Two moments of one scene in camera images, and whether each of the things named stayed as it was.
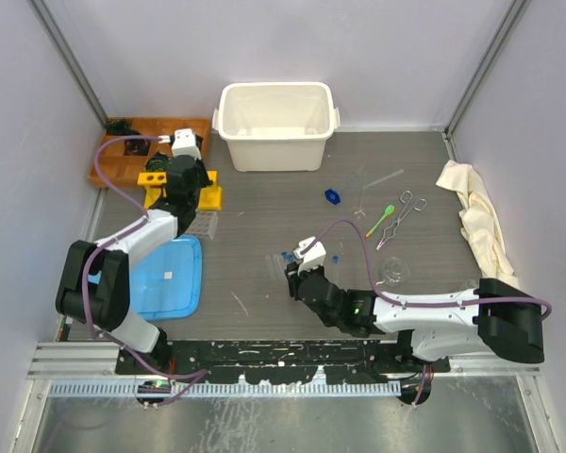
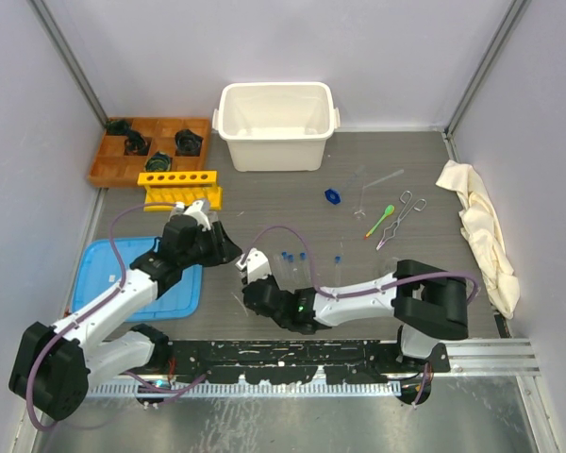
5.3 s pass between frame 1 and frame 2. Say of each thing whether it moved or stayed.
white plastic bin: stayed
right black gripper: moved
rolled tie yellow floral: stayed
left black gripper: moved
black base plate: stayed
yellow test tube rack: stayed
